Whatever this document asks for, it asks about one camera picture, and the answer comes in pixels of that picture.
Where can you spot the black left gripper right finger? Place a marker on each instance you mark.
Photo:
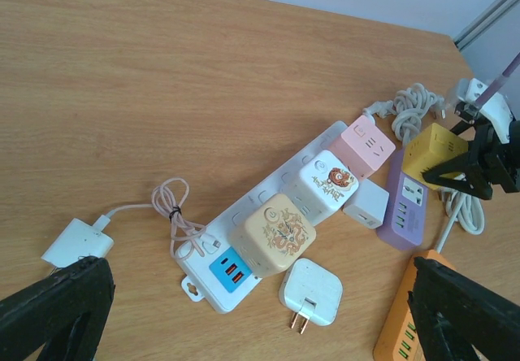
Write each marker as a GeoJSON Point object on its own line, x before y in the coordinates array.
{"type": "Point", "coordinates": [457, 318]}

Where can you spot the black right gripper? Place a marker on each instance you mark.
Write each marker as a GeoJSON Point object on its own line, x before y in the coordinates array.
{"type": "Point", "coordinates": [466, 173]}

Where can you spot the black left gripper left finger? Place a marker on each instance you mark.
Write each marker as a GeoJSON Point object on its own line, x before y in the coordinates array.
{"type": "Point", "coordinates": [63, 315]}

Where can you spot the yellow cube socket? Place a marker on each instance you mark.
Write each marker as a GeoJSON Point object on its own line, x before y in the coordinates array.
{"type": "Point", "coordinates": [434, 145]}

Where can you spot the white charger with pink cable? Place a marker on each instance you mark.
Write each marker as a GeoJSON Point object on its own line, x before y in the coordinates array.
{"type": "Point", "coordinates": [80, 240]}

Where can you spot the pink cube socket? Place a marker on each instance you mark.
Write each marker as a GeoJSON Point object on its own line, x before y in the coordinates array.
{"type": "Point", "coordinates": [363, 148]}

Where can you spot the white square charger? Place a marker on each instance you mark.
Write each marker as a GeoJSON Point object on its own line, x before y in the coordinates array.
{"type": "Point", "coordinates": [368, 205]}

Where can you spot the white cube socket adapter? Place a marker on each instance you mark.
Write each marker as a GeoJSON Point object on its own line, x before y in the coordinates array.
{"type": "Point", "coordinates": [321, 187]}

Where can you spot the white power strip pastel sockets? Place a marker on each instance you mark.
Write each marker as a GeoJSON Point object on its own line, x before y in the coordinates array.
{"type": "Point", "coordinates": [223, 278]}

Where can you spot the beige cube socket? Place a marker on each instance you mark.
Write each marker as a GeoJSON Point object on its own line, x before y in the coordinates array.
{"type": "Point", "coordinates": [273, 237]}

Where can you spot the orange power strip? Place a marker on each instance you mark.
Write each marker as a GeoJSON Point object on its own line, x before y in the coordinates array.
{"type": "Point", "coordinates": [398, 339]}

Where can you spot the purple power strip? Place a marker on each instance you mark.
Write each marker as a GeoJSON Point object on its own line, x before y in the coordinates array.
{"type": "Point", "coordinates": [404, 221]}

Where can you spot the white flat charger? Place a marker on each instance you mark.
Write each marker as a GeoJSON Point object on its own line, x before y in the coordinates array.
{"type": "Point", "coordinates": [312, 293]}

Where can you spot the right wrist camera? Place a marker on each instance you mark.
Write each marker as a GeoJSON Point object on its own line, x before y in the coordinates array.
{"type": "Point", "coordinates": [476, 103]}

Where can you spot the aluminium frame post right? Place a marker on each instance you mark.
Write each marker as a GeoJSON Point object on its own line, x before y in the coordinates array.
{"type": "Point", "coordinates": [483, 22]}

